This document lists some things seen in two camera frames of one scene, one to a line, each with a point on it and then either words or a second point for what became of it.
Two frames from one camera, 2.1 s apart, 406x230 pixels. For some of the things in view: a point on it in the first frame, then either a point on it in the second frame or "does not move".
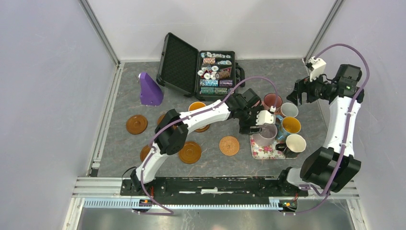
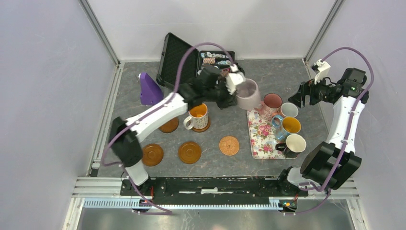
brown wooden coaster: x=202 y=129 does not move
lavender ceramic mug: x=267 y=136 to x=248 y=95
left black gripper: x=245 y=129 to x=229 y=100
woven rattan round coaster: x=229 y=145 does not move
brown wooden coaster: x=190 y=153 does not move
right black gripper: x=304 y=85 does not move
